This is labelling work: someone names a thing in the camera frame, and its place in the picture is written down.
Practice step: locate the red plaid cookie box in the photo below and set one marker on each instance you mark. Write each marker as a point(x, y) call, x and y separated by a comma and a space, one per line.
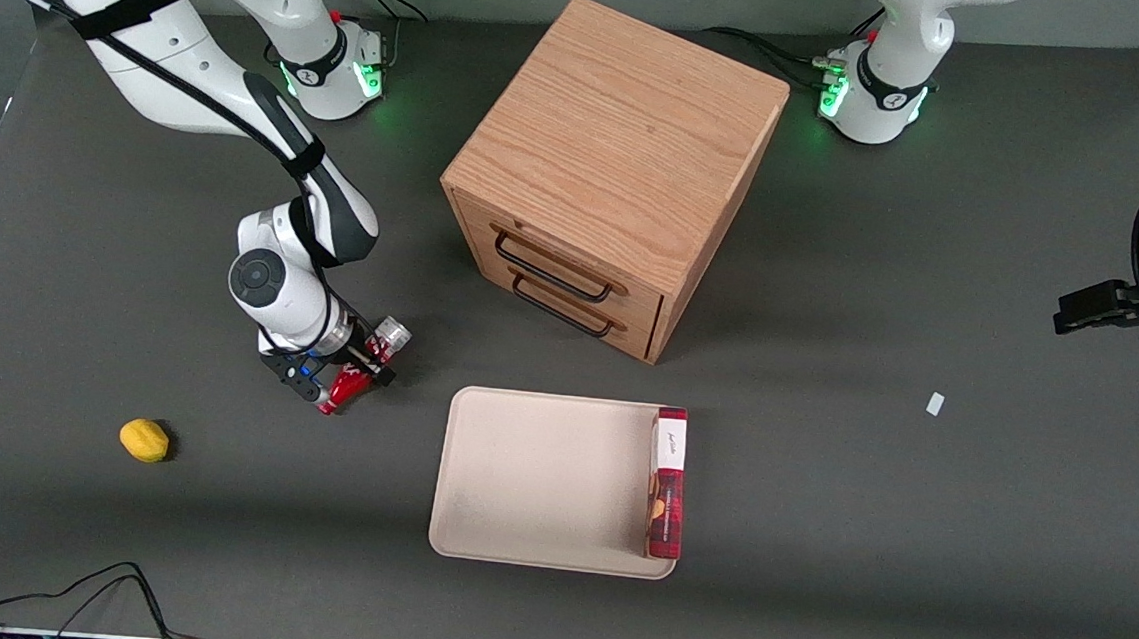
point(666, 497)

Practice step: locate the red coke bottle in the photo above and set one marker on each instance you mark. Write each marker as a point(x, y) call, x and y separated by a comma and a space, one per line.
point(391, 334)

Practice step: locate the wooden drawer cabinet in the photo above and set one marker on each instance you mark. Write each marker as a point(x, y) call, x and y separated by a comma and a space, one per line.
point(623, 133)

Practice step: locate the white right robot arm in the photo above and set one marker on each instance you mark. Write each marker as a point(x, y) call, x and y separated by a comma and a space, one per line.
point(196, 63)

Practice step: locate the small white paper piece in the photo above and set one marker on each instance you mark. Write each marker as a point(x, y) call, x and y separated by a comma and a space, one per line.
point(935, 403)

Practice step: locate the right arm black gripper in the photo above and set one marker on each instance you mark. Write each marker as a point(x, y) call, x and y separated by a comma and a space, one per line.
point(359, 343)

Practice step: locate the wooden drawer front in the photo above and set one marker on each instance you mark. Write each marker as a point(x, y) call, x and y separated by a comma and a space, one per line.
point(631, 294)
point(634, 334)

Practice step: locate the yellow lemon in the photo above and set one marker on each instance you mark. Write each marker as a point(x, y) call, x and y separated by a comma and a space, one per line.
point(144, 439)

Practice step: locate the beige rectangular tray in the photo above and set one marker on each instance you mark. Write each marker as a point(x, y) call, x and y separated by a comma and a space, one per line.
point(538, 478)

